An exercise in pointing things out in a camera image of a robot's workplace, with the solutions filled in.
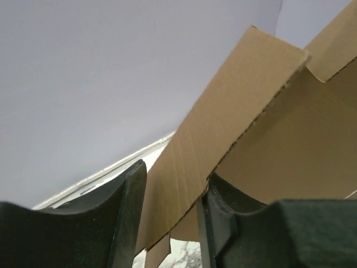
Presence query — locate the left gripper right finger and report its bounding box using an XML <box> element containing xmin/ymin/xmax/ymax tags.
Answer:
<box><xmin>205</xmin><ymin>173</ymin><xmax>356</xmax><ymax>267</ymax></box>

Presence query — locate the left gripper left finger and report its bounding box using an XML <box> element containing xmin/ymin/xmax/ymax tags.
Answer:
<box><xmin>1</xmin><ymin>160</ymin><xmax>147</xmax><ymax>267</ymax></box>

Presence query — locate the cardboard box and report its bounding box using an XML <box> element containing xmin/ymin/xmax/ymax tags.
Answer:
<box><xmin>137</xmin><ymin>1</ymin><xmax>356</xmax><ymax>267</ymax></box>

